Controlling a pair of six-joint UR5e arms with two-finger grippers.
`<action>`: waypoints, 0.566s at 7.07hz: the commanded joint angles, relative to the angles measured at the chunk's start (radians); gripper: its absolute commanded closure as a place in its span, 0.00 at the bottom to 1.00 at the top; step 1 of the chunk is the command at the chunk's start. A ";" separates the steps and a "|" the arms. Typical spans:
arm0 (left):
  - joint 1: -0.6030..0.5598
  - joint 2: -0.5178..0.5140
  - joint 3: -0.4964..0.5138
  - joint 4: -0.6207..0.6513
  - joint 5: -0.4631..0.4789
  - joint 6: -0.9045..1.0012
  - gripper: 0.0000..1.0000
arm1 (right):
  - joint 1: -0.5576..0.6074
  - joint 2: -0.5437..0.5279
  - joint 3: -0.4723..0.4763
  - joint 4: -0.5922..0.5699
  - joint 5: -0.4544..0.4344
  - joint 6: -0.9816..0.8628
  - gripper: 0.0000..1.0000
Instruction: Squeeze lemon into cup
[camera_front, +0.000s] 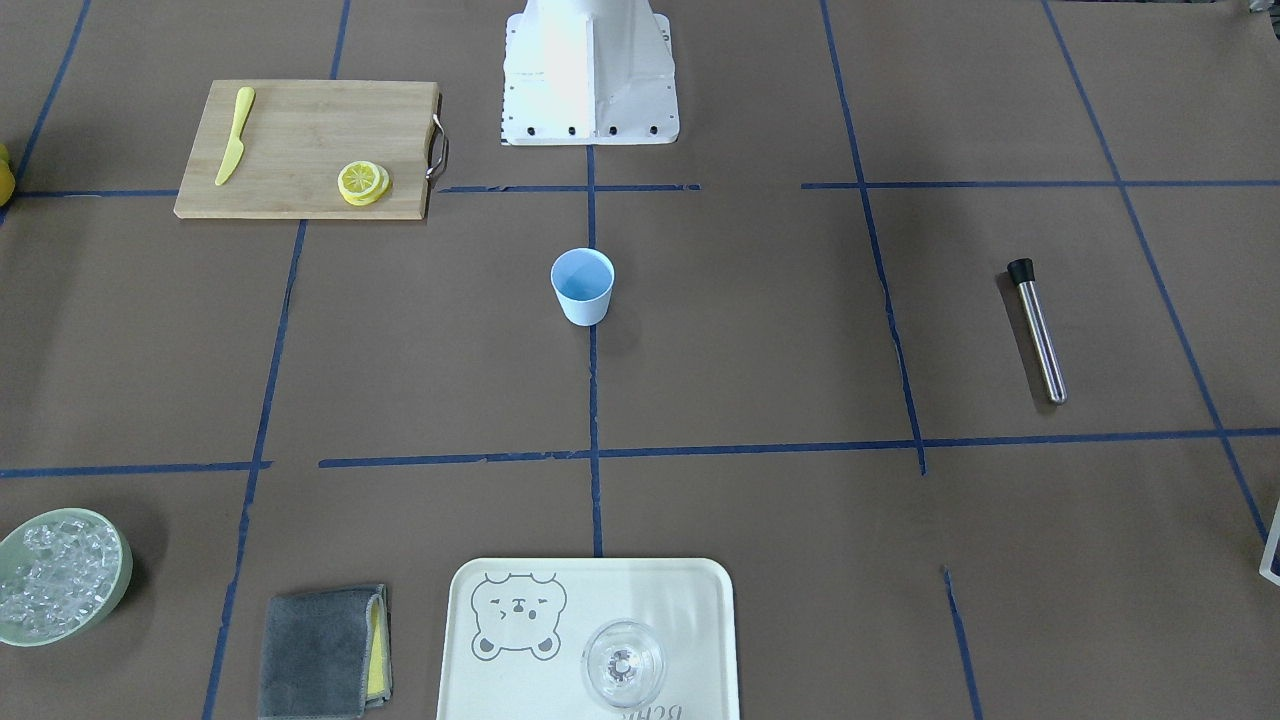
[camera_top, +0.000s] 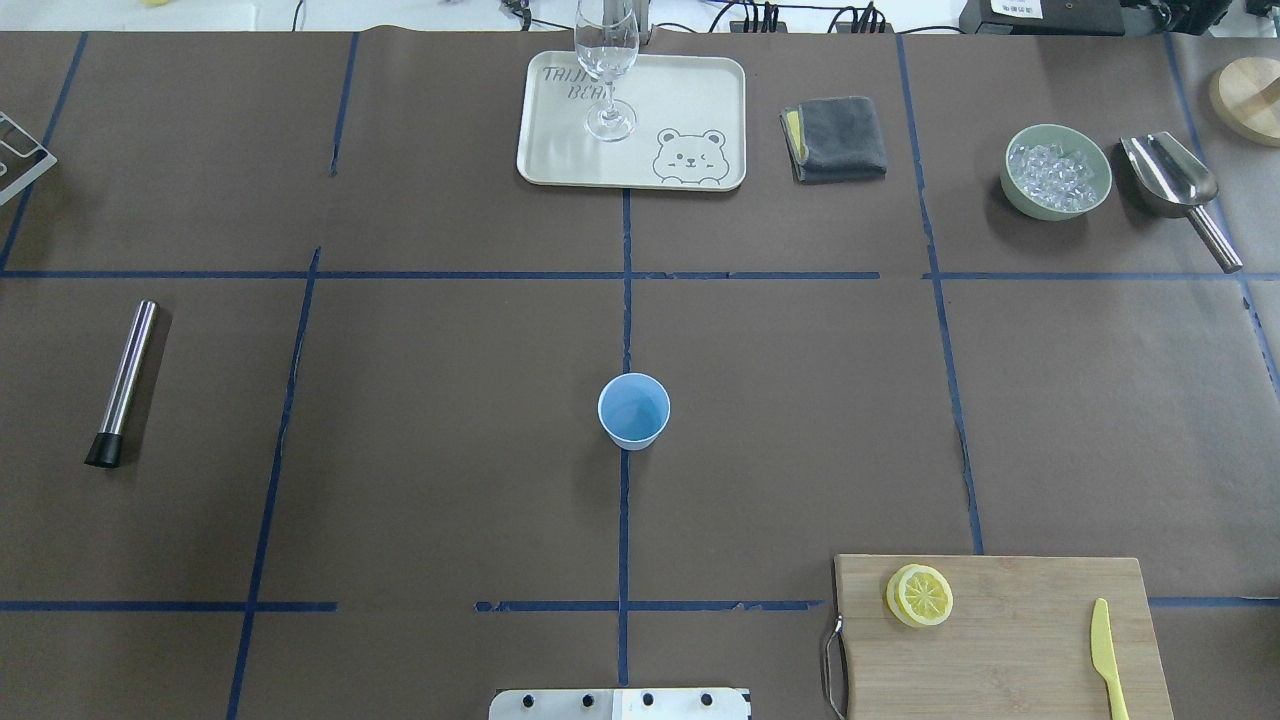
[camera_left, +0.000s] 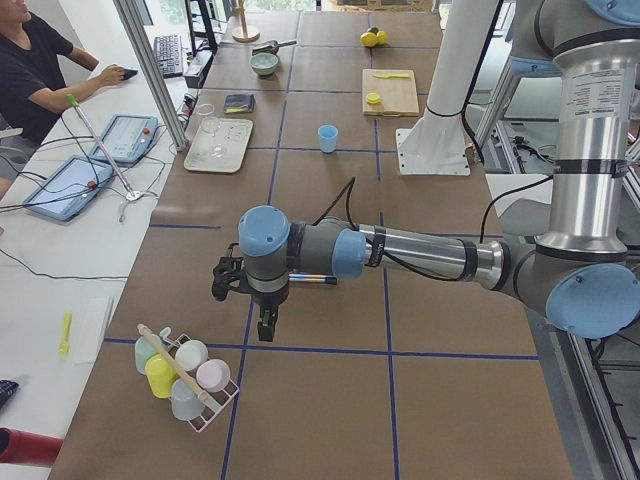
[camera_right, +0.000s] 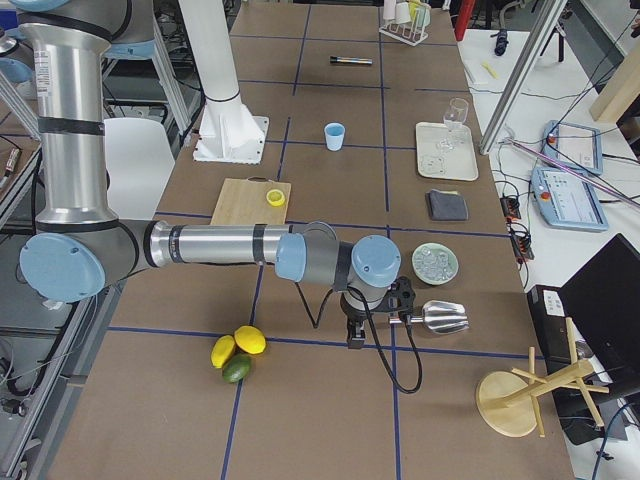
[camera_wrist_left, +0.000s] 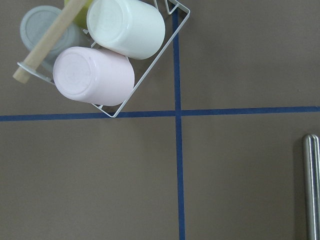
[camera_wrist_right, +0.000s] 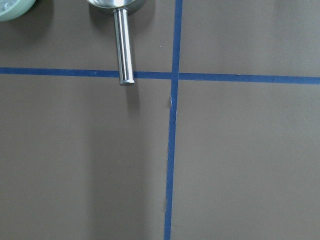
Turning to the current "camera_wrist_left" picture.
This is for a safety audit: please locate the steel muddler black tip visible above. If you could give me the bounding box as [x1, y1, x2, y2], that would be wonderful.
[302, 134, 320, 240]

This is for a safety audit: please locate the pink plastic cup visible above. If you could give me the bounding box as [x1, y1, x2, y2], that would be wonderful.
[53, 46, 135, 106]

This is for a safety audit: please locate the white plastic cup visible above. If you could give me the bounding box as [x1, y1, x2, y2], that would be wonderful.
[86, 0, 166, 60]

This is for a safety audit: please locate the green plastic cup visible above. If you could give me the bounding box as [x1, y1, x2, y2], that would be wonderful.
[63, 0, 93, 30]

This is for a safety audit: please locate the grey plastic cup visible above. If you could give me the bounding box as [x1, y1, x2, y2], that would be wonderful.
[20, 5, 89, 72]

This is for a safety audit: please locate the white wire cup rack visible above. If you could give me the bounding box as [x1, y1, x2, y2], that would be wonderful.
[17, 0, 191, 118]

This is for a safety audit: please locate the wooden rack handle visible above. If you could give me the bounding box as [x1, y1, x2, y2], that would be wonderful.
[12, 0, 86, 84]

